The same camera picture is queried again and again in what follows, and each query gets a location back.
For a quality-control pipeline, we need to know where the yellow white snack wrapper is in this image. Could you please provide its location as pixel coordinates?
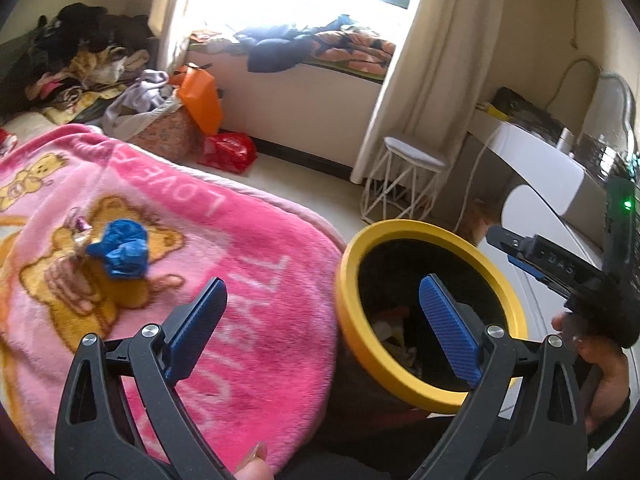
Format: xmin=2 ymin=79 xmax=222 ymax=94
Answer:
xmin=372 ymin=320 xmax=418 ymax=370

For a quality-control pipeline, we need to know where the yellow rimmed black trash bin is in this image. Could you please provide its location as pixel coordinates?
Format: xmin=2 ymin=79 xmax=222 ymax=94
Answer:
xmin=336 ymin=220 xmax=529 ymax=414

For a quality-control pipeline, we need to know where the person's right hand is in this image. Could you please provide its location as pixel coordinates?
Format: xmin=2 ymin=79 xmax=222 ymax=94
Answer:
xmin=570 ymin=332 xmax=629 ymax=434

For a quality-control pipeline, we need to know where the person's left hand thumb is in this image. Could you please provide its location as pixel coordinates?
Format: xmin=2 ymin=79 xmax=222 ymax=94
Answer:
xmin=233 ymin=442 xmax=274 ymax=480

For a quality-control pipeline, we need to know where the white desk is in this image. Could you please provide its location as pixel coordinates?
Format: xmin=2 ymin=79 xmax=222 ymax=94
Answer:
xmin=468 ymin=110 xmax=606 ymax=247

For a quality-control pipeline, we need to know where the crumpled blue plastic bag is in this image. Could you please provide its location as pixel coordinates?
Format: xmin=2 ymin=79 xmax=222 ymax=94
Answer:
xmin=86 ymin=219 xmax=150 ymax=280

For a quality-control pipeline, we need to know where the pink cartoon bear blanket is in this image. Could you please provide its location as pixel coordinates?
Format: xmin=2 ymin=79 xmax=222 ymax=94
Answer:
xmin=1 ymin=125 xmax=343 ymax=470

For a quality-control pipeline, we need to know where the pink purple candy wrapper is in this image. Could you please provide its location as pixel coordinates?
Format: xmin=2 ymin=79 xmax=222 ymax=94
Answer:
xmin=64 ymin=207 xmax=92 ymax=259

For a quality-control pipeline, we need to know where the red plastic bag on floor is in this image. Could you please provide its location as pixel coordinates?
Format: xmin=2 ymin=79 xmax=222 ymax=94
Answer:
xmin=196 ymin=132 xmax=257 ymax=174

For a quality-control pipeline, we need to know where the floral fabric laundry basket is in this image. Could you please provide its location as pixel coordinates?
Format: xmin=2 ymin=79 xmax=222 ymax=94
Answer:
xmin=111 ymin=98 xmax=202 ymax=162

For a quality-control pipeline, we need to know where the orange paper bag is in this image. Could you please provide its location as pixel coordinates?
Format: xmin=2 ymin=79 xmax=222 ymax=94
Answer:
xmin=169 ymin=64 xmax=224 ymax=136

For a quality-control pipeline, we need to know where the grey lavender garment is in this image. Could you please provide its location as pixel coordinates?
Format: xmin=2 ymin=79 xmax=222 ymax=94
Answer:
xmin=102 ymin=70 xmax=172 ymax=136

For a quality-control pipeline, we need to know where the red patterned cloth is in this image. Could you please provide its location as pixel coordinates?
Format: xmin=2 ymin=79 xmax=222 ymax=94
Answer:
xmin=0 ymin=128 xmax=17 ymax=157

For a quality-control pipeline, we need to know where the cream right curtain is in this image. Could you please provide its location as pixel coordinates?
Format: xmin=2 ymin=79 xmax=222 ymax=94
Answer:
xmin=350 ymin=0 xmax=504 ymax=184

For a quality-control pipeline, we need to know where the cream curtain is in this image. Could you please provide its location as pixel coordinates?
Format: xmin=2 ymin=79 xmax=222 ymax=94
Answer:
xmin=148 ymin=0 xmax=193 ymax=73
xmin=350 ymin=0 xmax=504 ymax=184

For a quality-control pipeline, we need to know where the dark navy jacket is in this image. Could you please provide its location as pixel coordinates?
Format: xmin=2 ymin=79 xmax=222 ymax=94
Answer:
xmin=233 ymin=13 xmax=356 ymax=74

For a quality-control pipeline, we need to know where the pile of clothes on bed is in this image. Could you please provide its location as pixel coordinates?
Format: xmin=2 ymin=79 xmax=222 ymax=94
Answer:
xmin=25 ymin=2 xmax=157 ymax=126

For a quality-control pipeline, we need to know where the cream left curtain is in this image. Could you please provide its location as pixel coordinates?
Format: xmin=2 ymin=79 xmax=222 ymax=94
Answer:
xmin=148 ymin=0 xmax=193 ymax=73

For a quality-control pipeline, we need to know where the orange patterned blanket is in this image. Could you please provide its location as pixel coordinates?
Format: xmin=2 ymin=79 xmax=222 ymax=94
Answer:
xmin=310 ymin=27 xmax=396 ymax=80

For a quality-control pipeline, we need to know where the white wire frame stool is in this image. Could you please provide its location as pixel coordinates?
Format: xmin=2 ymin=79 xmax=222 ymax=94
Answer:
xmin=360 ymin=136 xmax=449 ymax=223

